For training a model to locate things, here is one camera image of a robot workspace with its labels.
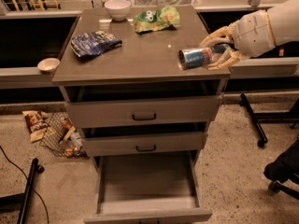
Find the grey drawer cabinet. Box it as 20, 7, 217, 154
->
51, 5, 232, 224

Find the wire basket with items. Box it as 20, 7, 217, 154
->
40, 112, 86, 158

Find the grey bottom drawer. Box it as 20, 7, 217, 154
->
84, 151, 212, 224

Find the blue snack bag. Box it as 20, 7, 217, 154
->
71, 31, 122, 58

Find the brown snack bag on floor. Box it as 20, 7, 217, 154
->
22, 110, 49, 142

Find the green snack bag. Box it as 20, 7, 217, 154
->
133, 7, 180, 34

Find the grey middle drawer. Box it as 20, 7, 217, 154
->
82, 132, 207, 157

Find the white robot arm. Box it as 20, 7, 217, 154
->
200, 0, 299, 70

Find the grey drawer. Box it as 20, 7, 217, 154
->
82, 132, 207, 157
84, 151, 212, 224
65, 96, 221, 128

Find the black stand leg left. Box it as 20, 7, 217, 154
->
0, 158, 40, 224

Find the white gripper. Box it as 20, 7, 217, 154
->
200, 10, 276, 70

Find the black cable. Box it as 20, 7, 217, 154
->
0, 144, 50, 224

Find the redbull can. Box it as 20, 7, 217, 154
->
178, 44, 229, 70

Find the grey top drawer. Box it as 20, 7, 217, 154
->
65, 96, 221, 128

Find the small white dish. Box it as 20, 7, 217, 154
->
37, 58, 60, 73

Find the white bowl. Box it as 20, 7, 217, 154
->
105, 0, 131, 21

